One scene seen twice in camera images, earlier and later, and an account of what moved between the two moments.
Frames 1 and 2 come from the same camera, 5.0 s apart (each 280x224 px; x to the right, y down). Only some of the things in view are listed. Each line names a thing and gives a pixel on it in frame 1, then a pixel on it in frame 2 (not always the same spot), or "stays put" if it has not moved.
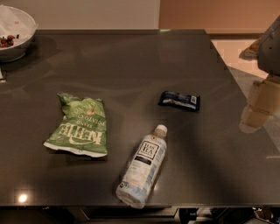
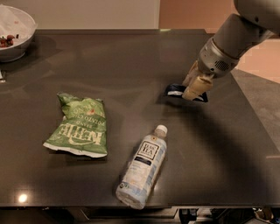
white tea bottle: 143,168 stays put
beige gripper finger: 267,98 -> 191,74
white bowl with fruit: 15,22 stays put
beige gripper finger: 253,119 -> 201,84
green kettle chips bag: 83,129 stays put
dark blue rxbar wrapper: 192,101 -> 177,90
